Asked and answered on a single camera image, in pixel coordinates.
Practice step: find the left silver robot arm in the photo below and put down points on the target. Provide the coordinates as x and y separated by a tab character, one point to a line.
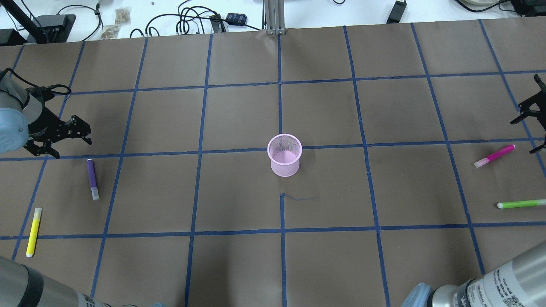
26	122

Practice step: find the yellow marker pen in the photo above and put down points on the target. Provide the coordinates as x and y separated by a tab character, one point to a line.
33	236

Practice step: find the black power adapter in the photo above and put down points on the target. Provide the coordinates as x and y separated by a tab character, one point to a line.
236	19

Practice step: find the pink marker pen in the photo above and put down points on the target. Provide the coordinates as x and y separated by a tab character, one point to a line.
494	156

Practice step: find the aluminium frame post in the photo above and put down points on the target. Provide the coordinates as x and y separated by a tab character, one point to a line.
274	17

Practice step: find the pink mesh cup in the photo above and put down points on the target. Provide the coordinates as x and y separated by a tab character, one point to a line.
284	151

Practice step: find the green marker pen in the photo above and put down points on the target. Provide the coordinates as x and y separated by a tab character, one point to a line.
521	204

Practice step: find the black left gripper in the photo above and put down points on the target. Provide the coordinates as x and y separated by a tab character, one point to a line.
44	124

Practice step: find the purple marker pen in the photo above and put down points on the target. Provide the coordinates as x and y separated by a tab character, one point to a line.
93	180

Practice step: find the black power brick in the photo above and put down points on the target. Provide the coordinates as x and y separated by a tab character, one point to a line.
397	12

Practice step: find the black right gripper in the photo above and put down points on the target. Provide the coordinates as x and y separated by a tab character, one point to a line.
530	107

